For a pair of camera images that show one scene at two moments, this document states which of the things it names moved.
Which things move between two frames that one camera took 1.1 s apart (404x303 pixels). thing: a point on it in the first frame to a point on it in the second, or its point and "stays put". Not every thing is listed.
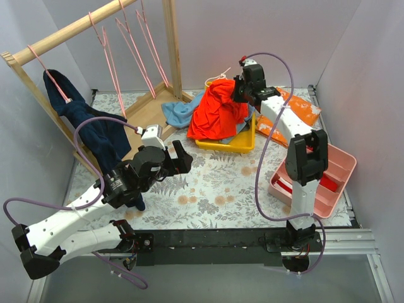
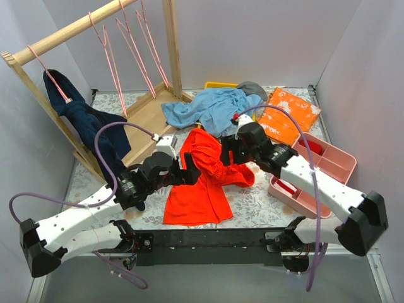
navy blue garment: [110, 140] stays put
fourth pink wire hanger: [144, 24] stays put
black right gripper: [238, 89] to [231, 151]
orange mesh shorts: [218, 115] to [207, 201]
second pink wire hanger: [105, 44] stays put
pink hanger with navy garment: [66, 100] stays put
